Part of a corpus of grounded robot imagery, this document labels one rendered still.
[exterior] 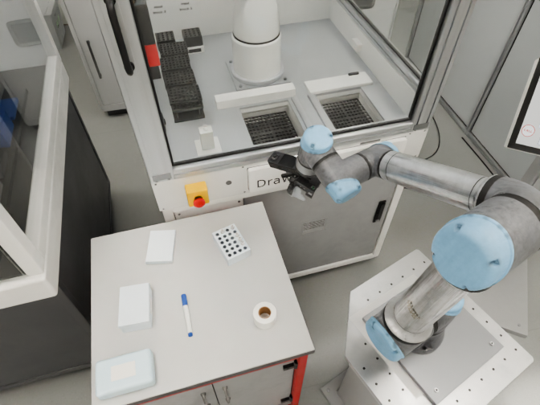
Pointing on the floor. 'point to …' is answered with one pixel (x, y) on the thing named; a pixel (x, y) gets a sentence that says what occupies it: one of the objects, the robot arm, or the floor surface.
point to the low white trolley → (202, 314)
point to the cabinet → (317, 223)
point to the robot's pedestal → (341, 393)
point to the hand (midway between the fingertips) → (294, 188)
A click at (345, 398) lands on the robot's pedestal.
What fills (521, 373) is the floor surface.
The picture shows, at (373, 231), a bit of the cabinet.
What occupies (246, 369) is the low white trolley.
